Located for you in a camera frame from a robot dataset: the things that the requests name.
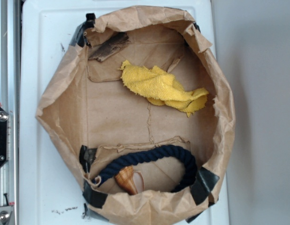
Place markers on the brown paper bag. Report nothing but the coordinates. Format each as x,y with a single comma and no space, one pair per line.
92,118

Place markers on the metal rail frame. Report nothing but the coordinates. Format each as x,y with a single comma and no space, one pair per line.
10,39

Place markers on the orange striped seashell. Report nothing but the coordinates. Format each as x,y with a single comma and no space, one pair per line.
130,180

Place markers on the black metal bracket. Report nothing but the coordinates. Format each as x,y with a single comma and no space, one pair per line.
4,116

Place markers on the yellow cloth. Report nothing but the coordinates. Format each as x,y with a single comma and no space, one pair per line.
161,88

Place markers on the brown bark piece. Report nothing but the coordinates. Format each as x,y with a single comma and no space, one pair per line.
110,47

